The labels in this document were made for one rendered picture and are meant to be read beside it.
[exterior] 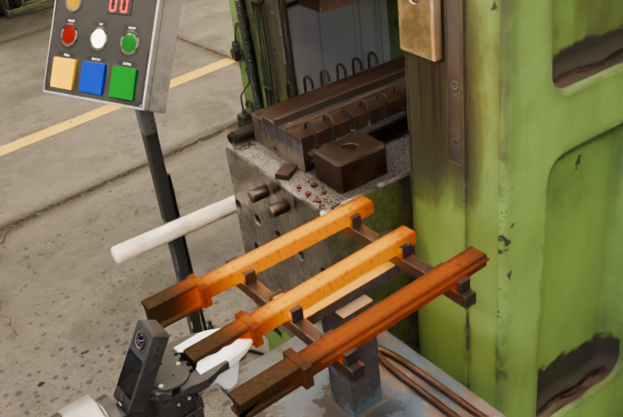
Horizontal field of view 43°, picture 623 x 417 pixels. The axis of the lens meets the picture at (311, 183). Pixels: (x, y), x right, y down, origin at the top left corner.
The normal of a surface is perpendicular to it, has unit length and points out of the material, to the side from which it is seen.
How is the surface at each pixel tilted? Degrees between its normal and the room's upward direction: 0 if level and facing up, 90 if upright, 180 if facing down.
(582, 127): 90
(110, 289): 0
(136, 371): 57
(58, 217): 0
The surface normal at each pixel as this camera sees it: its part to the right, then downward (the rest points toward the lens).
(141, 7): -0.50, 0.00
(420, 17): -0.82, 0.36
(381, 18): 0.55, 0.37
